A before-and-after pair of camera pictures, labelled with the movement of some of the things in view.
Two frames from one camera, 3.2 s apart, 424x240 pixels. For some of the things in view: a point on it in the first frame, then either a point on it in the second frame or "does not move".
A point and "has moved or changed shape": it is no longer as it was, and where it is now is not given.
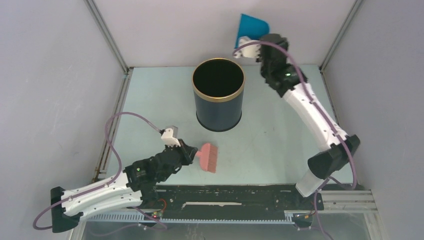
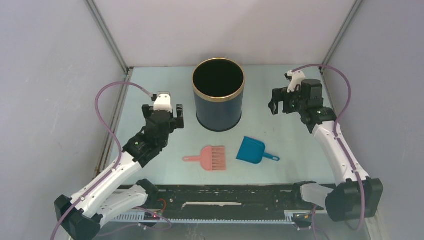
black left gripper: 187,152 → 177,122
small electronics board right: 303,216 does not move
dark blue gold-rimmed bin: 218,85 does not move
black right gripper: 259,59 → 279,95
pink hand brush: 208,156 has moved or changed shape
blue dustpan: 252,27 → 252,151
